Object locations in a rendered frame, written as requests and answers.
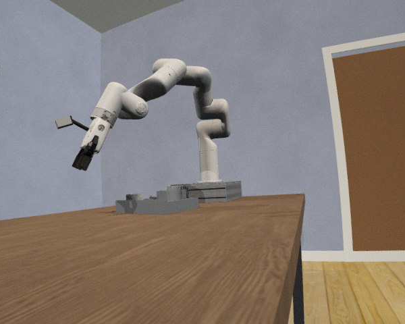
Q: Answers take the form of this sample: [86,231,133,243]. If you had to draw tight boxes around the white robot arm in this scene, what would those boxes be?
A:
[92,59,231,183]

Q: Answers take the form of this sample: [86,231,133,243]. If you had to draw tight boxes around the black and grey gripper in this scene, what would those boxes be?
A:
[72,115,113,171]

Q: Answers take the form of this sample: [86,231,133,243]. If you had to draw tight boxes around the grey gear with yellow arrow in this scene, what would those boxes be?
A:
[126,193,144,200]

